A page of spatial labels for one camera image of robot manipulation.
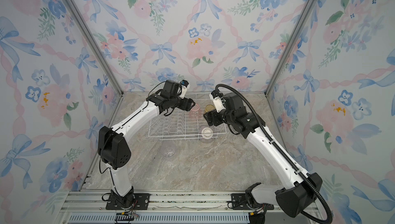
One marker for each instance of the white wire dish rack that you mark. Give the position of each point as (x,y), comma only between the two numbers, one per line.
(179,126)

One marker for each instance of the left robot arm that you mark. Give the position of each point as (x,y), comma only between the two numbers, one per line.
(113,146)

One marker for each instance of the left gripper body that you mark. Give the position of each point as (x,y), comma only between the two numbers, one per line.
(177,102)

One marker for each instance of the clear glass cup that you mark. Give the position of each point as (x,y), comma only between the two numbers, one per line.
(169,150)

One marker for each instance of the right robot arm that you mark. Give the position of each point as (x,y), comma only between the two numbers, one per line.
(298,188)

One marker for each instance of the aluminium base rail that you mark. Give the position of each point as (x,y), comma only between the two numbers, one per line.
(168,207)

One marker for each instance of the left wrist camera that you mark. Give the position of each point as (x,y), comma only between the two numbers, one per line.
(184,88)

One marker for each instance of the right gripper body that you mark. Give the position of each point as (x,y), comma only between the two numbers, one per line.
(219,119)

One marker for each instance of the white ceramic bowl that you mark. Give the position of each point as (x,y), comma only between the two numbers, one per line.
(206,135)

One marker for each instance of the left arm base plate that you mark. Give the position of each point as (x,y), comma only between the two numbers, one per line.
(135,201)

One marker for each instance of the pink glass cup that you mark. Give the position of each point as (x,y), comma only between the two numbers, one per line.
(195,112)

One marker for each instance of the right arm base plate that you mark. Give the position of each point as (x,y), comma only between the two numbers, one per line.
(243,201)

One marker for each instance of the yellow glass cup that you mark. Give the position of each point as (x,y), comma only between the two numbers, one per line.
(208,109)

